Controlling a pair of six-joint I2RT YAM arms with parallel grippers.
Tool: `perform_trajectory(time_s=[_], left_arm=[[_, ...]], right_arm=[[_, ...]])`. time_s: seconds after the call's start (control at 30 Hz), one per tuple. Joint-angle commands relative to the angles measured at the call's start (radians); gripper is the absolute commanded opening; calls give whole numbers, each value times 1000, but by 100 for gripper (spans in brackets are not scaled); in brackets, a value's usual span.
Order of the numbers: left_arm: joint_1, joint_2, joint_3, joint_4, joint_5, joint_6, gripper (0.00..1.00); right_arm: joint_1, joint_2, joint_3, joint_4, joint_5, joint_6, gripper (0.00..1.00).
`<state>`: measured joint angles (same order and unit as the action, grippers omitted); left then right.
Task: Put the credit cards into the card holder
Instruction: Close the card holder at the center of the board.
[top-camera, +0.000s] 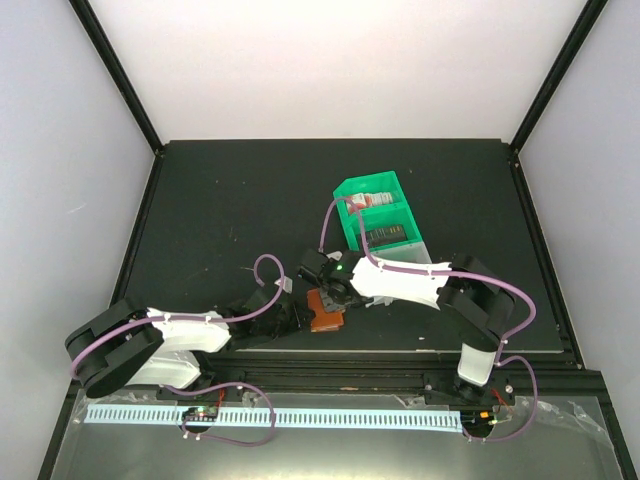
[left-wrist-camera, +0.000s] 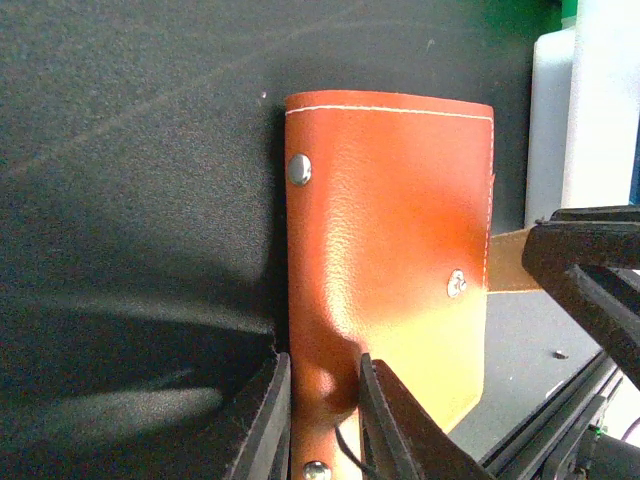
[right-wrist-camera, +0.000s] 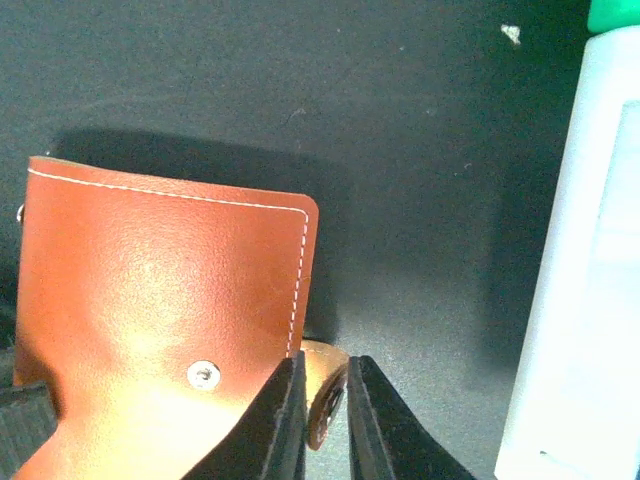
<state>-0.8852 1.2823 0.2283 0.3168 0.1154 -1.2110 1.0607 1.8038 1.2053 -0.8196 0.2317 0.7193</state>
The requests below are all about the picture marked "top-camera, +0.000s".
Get circuit board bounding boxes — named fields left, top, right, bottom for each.
left=183, top=406, right=218, bottom=421
left=468, top=410, right=512, bottom=427

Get white slotted cable duct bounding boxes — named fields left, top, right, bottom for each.
left=84, top=404, right=463, bottom=433

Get right black frame post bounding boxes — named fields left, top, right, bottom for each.
left=510, top=0, right=608, bottom=154

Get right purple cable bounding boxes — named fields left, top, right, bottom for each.
left=317, top=197, right=539, bottom=366

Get brown leather card holder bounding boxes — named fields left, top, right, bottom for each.
left=307, top=289, right=344, bottom=333

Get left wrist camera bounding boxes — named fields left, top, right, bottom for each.
left=274, top=276, right=293, bottom=294

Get green upper bin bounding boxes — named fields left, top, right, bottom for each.
left=333, top=171, right=409, bottom=223

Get left circuit board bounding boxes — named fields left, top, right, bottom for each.
left=183, top=406, right=218, bottom=421

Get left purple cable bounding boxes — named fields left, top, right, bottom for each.
left=70, top=254, right=286, bottom=384

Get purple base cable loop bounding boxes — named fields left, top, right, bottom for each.
left=180, top=382, right=277, bottom=447

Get right circuit board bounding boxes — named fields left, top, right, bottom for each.
left=468, top=410, right=512, bottom=427

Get green middle bin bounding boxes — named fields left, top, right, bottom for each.
left=339, top=204, right=422, bottom=252

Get black cards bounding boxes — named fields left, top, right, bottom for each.
left=365, top=224, right=407, bottom=248

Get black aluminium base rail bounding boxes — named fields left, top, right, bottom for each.
left=184, top=352, right=608, bottom=408

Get white bin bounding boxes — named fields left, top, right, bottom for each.
left=352, top=242, right=439, bottom=309

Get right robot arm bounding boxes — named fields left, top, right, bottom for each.
left=298, top=249, right=515, bottom=404

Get green bin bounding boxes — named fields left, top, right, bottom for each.
left=339, top=204, right=422, bottom=252
left=333, top=171, right=409, bottom=223

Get red white cards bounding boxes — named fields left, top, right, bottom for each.
left=347, top=192, right=394, bottom=213

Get left black frame post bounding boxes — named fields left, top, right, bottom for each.
left=69, top=0, right=164, bottom=155

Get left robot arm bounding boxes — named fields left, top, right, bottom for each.
left=65, top=285, right=315, bottom=399

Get black frame post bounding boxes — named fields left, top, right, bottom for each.
left=510, top=0, right=608, bottom=154
left=69, top=0, right=164, bottom=155

